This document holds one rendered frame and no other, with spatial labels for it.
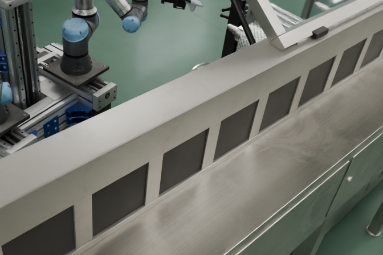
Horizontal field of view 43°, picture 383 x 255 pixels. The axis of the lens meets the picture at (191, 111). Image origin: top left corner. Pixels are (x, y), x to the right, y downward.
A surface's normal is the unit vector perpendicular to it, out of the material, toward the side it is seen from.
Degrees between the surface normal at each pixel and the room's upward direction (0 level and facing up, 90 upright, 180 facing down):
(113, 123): 0
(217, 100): 90
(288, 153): 0
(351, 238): 0
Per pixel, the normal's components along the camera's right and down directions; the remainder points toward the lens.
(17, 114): 0.11, -0.77
